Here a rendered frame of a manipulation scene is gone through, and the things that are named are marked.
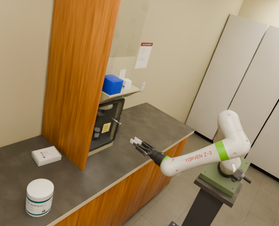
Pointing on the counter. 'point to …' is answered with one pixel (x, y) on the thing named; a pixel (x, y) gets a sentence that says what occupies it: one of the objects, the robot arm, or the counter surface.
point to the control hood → (119, 93)
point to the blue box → (112, 84)
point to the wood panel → (77, 73)
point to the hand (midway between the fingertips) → (135, 141)
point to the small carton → (126, 84)
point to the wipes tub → (39, 197)
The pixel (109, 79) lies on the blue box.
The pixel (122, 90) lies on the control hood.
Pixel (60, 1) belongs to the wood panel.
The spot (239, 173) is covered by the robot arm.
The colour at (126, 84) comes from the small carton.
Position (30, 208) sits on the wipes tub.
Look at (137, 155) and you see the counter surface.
